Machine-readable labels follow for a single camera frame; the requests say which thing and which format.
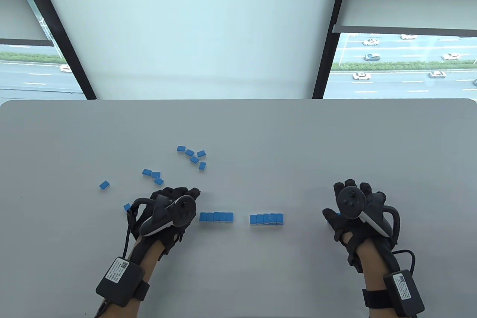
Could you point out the person's left hand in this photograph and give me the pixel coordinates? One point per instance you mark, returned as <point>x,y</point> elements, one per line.
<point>171,238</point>

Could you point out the blue mahjong tiles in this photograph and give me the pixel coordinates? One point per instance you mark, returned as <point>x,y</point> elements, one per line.
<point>194,159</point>

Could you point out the black window frame pillar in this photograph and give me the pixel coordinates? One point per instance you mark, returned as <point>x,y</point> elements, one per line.
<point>56,31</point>
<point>331,34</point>

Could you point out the person's right hand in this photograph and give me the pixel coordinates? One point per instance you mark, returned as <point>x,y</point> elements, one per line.
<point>341,227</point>

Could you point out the wide white roller blind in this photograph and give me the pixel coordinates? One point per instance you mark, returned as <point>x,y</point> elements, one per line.
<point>186,27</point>

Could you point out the blue mahjong tile wall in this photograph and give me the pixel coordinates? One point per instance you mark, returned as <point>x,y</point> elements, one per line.
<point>216,217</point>
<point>266,218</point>
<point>338,214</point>

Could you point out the person's left forearm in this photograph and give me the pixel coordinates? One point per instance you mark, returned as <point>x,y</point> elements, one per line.
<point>149,258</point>

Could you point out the black white handheld controller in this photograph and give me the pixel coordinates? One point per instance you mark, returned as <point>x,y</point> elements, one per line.
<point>184,210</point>
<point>351,201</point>

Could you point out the person's right forearm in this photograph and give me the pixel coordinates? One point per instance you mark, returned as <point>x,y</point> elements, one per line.
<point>372,265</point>

